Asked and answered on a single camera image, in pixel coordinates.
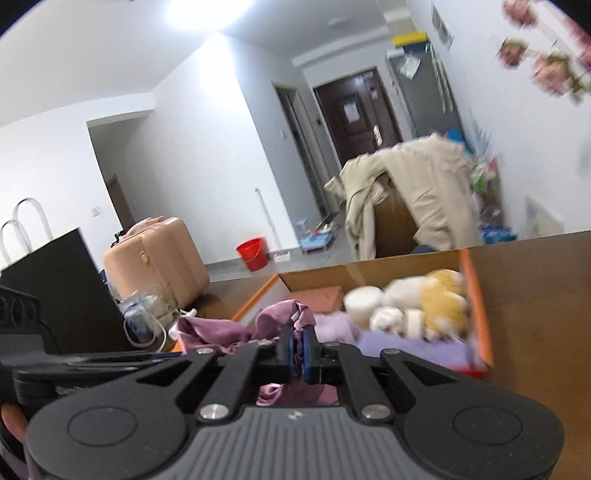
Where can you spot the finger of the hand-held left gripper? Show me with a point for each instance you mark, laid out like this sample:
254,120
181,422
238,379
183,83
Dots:
120,359

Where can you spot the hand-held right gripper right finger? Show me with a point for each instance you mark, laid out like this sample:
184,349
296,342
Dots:
307,356

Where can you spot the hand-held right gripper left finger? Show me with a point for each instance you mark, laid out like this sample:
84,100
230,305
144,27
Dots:
287,351

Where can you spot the purple satin cloth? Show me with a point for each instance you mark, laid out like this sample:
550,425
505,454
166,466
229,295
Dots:
217,330

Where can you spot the white round sponge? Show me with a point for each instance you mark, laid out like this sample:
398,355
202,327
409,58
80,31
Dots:
362,302

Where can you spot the purple linen pouch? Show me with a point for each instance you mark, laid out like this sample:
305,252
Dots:
406,349

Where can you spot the red cardboard box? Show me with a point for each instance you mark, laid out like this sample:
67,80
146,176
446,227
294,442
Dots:
478,318

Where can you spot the person's left hand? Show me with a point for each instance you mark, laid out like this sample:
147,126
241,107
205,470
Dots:
10,427

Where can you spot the clear plastic bag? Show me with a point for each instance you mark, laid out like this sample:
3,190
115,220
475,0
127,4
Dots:
147,313

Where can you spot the red bucket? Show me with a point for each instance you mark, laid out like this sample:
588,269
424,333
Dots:
253,254

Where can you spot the pink suitcase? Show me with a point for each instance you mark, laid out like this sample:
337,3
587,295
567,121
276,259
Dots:
157,261

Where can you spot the blue floor scale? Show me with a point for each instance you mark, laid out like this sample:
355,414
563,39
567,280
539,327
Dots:
318,240

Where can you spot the small white stool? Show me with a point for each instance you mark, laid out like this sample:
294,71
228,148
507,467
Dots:
302,225

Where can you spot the white mop stick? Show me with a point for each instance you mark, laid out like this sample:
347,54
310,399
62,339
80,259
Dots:
265,217

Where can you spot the white and yellow plush toy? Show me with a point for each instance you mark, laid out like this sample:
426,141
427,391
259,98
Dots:
438,300

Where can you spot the wooden chair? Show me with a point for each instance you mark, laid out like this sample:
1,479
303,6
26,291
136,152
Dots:
392,222

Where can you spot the beige coat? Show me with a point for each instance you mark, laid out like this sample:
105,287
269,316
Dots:
429,194

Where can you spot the dark brown door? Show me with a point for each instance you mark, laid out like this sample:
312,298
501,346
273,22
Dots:
353,138

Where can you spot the colourful cluttered shelf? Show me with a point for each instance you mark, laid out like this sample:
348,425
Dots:
491,198

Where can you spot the paper sheet on door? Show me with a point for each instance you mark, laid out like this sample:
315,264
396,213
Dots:
351,112

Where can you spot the white panel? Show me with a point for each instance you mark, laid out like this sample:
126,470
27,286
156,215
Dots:
545,217

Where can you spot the grey fridge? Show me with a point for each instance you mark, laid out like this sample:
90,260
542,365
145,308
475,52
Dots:
427,104

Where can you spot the yellow box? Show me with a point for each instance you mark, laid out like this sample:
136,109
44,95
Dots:
408,38

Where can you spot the wall poster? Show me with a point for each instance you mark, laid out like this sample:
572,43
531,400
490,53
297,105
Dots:
441,25

